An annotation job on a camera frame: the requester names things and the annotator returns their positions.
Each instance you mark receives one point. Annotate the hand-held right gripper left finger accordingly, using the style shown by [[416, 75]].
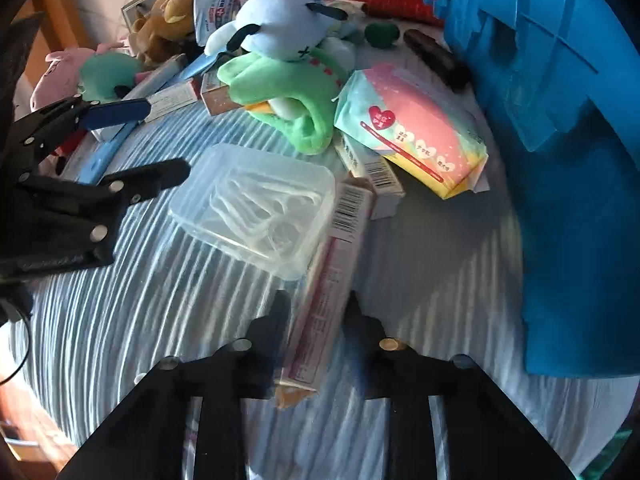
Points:
[[275, 330]]

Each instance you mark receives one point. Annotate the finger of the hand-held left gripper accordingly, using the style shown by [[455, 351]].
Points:
[[120, 112], [150, 175]]

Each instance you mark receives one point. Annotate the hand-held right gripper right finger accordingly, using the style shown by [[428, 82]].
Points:
[[362, 335]]

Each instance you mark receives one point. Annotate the long pink white box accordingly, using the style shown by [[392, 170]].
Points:
[[325, 280]]

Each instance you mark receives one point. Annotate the green frog plush toy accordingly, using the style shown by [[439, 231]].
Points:
[[280, 80]]

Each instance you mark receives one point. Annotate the teal plush toy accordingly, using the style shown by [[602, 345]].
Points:
[[105, 75]]

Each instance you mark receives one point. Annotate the light blue flat strip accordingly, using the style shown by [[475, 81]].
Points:
[[105, 155]]

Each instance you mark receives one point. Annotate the white cardboard box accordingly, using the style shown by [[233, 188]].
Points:
[[172, 100]]

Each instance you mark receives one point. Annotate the pink plush toy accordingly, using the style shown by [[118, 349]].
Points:
[[55, 75]]

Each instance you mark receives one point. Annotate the blue plastic stick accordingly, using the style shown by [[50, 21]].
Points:
[[200, 64]]

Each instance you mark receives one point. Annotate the brown bear plush toy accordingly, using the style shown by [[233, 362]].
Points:
[[165, 25]]

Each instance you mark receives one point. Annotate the small pink cardboard box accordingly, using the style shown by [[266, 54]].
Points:
[[217, 97]]

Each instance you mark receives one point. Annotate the clear plastic floss pick box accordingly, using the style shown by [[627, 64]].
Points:
[[250, 210]]

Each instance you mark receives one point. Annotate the grey framed box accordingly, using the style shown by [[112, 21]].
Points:
[[142, 7]]

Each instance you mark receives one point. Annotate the blue white wet wipes packet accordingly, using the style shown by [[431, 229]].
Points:
[[215, 10]]

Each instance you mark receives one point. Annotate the small white barcode box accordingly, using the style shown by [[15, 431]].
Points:
[[372, 175]]

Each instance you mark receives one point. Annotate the pale blue dog plush toy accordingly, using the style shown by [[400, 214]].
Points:
[[275, 20]]

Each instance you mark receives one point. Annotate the blue plastic crate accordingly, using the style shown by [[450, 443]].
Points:
[[560, 185]]

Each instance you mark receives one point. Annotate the green round object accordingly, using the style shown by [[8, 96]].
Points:
[[382, 35]]

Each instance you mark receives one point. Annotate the long black object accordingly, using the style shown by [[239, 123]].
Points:
[[440, 60]]

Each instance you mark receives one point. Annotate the wooden furniture frame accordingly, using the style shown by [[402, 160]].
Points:
[[55, 15]]

